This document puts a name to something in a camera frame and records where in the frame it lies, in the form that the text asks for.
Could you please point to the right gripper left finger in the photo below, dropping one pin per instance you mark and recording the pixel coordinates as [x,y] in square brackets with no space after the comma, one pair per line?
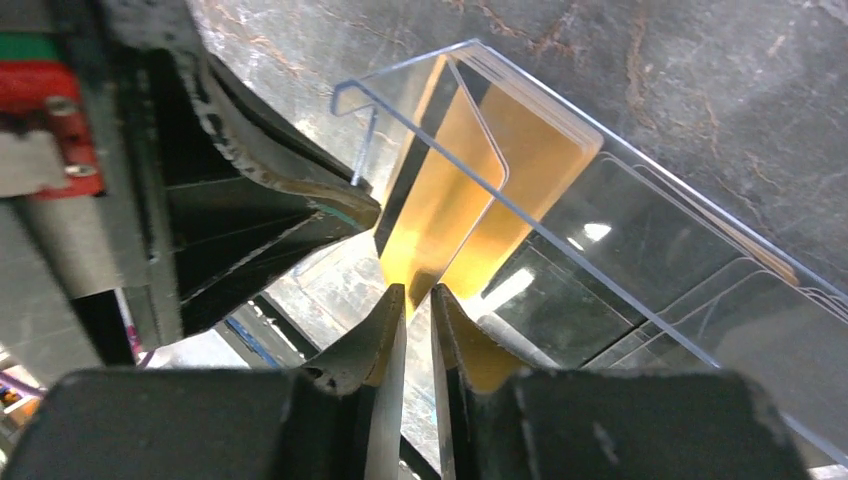
[337,416]

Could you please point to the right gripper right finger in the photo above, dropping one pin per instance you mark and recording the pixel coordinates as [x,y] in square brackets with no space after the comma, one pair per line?
[500,417]

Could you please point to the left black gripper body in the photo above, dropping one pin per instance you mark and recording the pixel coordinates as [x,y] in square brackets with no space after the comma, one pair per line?
[87,273]

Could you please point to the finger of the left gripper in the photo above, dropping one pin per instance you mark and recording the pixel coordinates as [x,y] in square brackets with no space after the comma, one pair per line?
[261,144]
[219,272]

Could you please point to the clear acrylic card tray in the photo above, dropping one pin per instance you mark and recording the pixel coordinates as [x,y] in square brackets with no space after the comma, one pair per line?
[390,100]

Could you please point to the gold card stack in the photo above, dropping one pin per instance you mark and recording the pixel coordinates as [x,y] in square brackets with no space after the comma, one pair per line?
[545,146]

